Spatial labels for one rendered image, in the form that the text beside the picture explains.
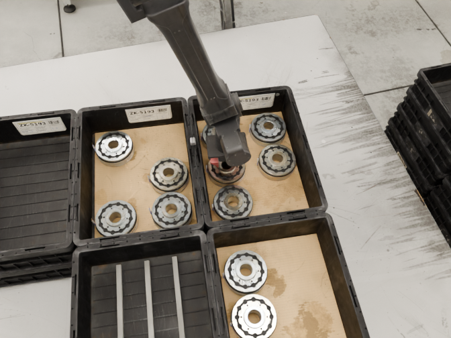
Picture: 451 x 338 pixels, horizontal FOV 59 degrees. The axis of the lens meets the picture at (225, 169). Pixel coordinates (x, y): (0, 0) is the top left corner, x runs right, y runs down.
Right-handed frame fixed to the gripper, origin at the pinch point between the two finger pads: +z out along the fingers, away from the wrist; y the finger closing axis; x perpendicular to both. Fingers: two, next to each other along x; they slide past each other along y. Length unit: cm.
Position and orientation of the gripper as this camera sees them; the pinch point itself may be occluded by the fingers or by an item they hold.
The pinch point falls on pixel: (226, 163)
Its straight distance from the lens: 108.3
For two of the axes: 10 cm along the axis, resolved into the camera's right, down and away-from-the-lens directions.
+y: 9.9, -1.1, 0.8
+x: -1.4, -8.6, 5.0
